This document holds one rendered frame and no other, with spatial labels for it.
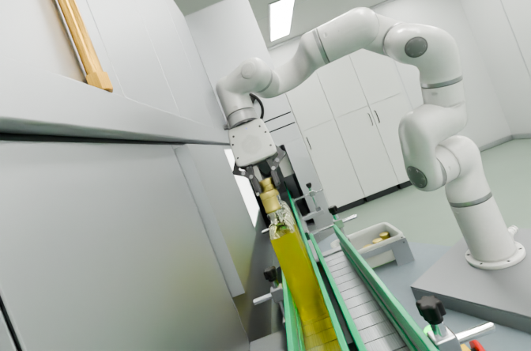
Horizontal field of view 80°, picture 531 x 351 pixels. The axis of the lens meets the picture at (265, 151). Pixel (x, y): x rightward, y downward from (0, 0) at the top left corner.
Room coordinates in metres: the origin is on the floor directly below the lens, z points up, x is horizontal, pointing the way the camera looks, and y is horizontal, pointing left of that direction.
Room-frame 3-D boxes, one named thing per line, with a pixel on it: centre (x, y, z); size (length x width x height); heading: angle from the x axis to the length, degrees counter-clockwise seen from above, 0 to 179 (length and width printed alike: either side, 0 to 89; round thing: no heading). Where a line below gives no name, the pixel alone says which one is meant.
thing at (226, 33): (2.17, -0.04, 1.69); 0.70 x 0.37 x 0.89; 179
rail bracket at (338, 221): (0.97, -0.10, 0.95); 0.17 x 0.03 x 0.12; 89
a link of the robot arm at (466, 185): (0.78, -0.41, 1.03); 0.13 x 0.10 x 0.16; 105
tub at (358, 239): (1.09, -0.21, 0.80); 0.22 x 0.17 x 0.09; 89
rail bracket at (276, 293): (0.67, 0.10, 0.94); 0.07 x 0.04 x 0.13; 89
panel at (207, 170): (1.12, 0.15, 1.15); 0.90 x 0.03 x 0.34; 179
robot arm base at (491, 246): (0.79, -0.44, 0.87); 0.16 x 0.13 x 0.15; 114
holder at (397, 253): (1.09, -0.18, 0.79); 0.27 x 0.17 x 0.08; 89
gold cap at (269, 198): (0.69, 0.03, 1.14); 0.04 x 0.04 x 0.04
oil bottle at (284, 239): (0.69, 0.03, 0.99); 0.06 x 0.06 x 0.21; 88
